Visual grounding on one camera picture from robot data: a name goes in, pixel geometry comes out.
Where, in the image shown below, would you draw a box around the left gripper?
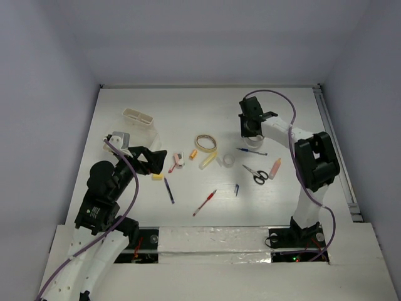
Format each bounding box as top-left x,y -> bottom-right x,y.
112,145 -> 167,198

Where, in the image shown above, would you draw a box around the pink white stapler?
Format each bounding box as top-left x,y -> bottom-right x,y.
174,152 -> 185,167

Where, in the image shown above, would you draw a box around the blue gel pen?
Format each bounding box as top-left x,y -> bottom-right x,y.
236,147 -> 268,156

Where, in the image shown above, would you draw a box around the clear tape roll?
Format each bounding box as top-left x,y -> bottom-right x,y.
216,154 -> 235,168

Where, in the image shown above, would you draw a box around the beige masking tape roll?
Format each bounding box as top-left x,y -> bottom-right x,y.
195,134 -> 217,153

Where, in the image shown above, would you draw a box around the pink glue bottle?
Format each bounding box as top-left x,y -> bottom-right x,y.
269,158 -> 281,179

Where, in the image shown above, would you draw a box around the black handled scissors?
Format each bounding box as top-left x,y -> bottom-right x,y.
242,165 -> 269,185

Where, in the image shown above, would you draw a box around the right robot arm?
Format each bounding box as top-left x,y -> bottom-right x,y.
239,95 -> 340,246

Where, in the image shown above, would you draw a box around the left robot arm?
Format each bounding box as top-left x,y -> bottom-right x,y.
36,147 -> 167,300

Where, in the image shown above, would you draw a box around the white perforated storage basket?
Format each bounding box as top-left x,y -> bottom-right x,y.
105,119 -> 161,152

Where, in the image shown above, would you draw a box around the yellow eraser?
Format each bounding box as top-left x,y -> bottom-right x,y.
152,174 -> 164,181

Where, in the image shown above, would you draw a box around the purple gel pen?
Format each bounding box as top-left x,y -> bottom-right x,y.
164,178 -> 175,204

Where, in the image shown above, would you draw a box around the cream divided pen holder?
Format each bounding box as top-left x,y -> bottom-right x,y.
122,108 -> 154,129

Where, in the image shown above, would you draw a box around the yellow highlighter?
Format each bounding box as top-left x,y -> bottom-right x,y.
199,152 -> 217,170

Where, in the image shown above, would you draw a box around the red gel pen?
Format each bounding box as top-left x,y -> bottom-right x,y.
192,189 -> 217,217

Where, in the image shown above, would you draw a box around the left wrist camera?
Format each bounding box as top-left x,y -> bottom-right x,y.
104,131 -> 131,156

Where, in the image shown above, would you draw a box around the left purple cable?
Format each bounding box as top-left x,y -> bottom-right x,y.
36,139 -> 140,300

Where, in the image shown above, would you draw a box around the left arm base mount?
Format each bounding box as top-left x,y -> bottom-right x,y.
114,228 -> 159,264

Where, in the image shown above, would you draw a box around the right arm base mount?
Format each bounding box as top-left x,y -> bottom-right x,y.
264,223 -> 328,263

